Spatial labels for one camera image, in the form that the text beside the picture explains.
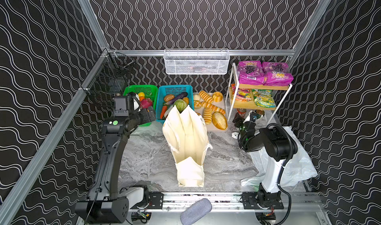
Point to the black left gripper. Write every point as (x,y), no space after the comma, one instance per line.
(150,115)

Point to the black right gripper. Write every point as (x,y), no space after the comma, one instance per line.
(250,121)

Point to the orange red snack bag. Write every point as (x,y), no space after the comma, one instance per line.
(243,95)

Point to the cream canvas tote bag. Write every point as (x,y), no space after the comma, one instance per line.
(186,135)

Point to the purple snack bag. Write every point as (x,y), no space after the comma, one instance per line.
(277,74)
(250,72)

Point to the red soda can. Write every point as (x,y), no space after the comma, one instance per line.
(242,112)

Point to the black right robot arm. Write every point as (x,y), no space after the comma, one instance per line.
(280,148)

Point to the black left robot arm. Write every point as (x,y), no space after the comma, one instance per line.
(104,203)

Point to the pink dragon fruit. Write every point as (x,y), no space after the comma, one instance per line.
(146,103)

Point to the green white can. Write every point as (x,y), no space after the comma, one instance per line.
(260,112)

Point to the orange carrot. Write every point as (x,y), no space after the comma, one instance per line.
(163,113)

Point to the green plastic basket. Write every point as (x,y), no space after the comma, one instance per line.
(148,91)

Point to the oval golden bread loaf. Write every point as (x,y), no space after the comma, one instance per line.
(219,121)

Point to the teal plastic basket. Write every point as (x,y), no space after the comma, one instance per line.
(174,90)

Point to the green yellow snack bag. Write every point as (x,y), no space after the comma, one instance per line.
(263,98)

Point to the green cabbage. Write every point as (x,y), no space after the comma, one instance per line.
(181,105)

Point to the white wooden two-tier shelf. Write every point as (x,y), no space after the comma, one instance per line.
(234,85)

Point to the beige bread tray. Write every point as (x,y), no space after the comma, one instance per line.
(202,100)

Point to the striped bread roll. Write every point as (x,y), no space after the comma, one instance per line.
(207,115)

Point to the purple eggplant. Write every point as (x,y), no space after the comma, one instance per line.
(180,96)

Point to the pumpkin shaped bread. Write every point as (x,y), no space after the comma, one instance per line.
(217,97)

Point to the white plastic bag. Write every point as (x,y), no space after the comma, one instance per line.
(300,167)

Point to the grey cloth pad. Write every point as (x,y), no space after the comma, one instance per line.
(196,211)

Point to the black wire wall basket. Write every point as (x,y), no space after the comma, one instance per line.
(114,75)

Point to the white wire wall basket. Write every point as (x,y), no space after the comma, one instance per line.
(196,61)

